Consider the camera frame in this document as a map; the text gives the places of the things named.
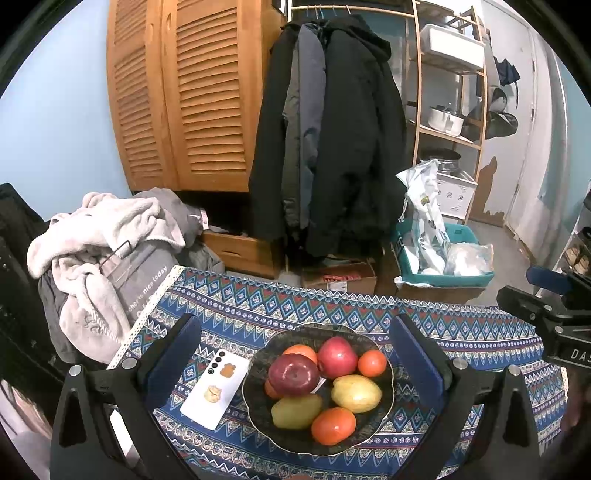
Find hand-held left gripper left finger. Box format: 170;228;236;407
48;313;202;480

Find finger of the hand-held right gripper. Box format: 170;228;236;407
496;286;561;333
526;265;575;296

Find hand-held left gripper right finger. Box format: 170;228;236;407
390;315;541;480

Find yellow mango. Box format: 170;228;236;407
331;374;383;414

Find dark glass bowl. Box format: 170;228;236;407
242;323;394;457

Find large orange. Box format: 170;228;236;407
311;407;357;446
283;344;319;365

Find dark red apple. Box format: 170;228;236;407
268;353;321;398

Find greenish pear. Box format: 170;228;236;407
271;394;324;430

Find rows of shoes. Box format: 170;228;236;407
566;240;591;275

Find white shoe rack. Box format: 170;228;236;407
551;185;591;278

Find white smartphone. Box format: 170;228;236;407
180;349;250;431

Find plain cardboard box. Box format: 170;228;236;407
394;277;488;305

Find clear plastic bag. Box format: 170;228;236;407
445;242;495;278

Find teal plastic crate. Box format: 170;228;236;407
392;223;495;288

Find blue patterned tablecloth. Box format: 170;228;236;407
108;265;568;480

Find red printed cardboard box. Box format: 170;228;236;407
300;261;378;296

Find white door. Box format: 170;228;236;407
480;0;555;232

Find wooden drawer box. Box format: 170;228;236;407
201;230;282;280

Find white patterned storage box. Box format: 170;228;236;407
434;171;478;220

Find grey garment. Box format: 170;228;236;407
134;188;227;278

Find steel pot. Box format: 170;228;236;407
420;148;462;174

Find green hanging bag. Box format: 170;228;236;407
466;85;520;141

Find wooden shelf rack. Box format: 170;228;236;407
406;0;492;227

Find dark cloth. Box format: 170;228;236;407
0;182;65;384

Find white cooking pot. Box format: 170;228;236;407
427;104;466;137

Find black coat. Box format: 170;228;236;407
248;14;408;259

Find white plastic bin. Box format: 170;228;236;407
422;23;485;58

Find wooden louvered wardrobe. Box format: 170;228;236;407
106;0;287;192

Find grey coat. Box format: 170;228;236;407
281;23;326;232

